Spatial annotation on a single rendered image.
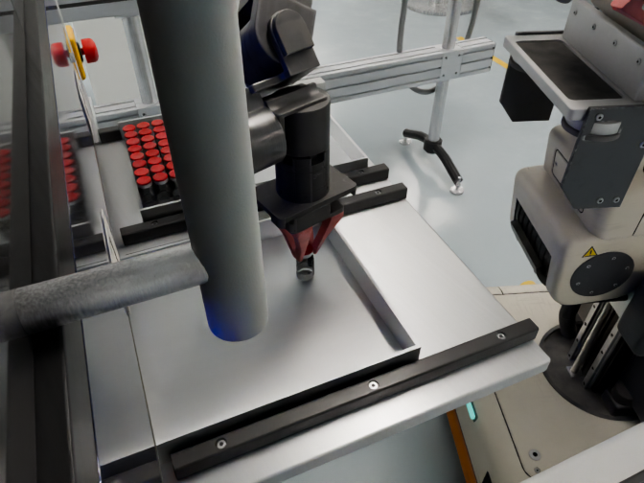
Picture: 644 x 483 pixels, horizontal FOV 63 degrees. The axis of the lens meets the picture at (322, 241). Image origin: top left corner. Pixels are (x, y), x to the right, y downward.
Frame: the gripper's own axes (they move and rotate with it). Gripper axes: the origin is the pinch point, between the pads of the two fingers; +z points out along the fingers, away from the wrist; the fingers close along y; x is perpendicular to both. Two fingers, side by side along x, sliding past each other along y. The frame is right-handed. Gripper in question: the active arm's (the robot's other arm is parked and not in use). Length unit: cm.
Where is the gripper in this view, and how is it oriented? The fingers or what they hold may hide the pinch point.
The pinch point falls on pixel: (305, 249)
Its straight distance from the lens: 63.1
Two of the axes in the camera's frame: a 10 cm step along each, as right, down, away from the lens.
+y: -8.0, 4.0, -4.5
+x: 6.1, 5.3, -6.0
